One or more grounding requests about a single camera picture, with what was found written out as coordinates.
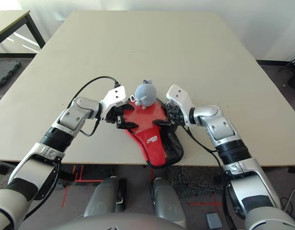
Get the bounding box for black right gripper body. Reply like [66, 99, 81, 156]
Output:
[168, 106, 186, 131]

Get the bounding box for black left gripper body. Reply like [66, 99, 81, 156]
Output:
[105, 106, 125, 129]

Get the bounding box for grey-blue plush keychain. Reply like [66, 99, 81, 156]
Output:
[130, 80, 158, 110]

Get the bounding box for red black paddle case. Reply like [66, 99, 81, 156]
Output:
[118, 97, 185, 170]

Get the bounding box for grey robot left leg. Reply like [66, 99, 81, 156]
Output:
[84, 176, 127, 218]

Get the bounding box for grey robot leg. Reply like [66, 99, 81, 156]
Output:
[84, 176, 127, 218]
[151, 177, 187, 228]

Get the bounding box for grey robot right leg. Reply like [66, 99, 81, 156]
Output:
[151, 177, 187, 228]

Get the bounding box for red floor tape cross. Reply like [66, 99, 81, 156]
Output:
[187, 193, 221, 207]

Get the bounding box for grey robot torso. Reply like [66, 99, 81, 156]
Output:
[17, 214, 184, 230]

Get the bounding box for small grey floor box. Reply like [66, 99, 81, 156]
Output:
[206, 212, 223, 230]

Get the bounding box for dark foam floor mat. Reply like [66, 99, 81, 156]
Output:
[0, 60, 22, 91]

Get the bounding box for side table with black legs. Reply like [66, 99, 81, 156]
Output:
[0, 10, 46, 58]

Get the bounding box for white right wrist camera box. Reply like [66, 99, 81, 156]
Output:
[166, 84, 193, 127]

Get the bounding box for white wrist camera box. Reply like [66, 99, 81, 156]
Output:
[99, 85, 127, 123]
[166, 84, 193, 127]

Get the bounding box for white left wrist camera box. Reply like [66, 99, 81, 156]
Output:
[99, 85, 127, 123]

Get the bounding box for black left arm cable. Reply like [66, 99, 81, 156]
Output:
[68, 76, 120, 138]

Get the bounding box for thin floor cables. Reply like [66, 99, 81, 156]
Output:
[280, 187, 295, 217]

